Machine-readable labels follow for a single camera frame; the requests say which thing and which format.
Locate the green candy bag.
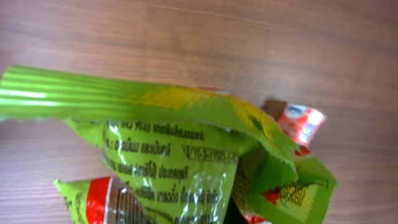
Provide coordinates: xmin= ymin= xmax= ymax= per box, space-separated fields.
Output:
xmin=1 ymin=66 xmax=337 ymax=223

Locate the small orange white packet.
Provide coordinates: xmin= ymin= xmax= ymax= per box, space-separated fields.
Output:
xmin=262 ymin=99 xmax=326 ymax=158

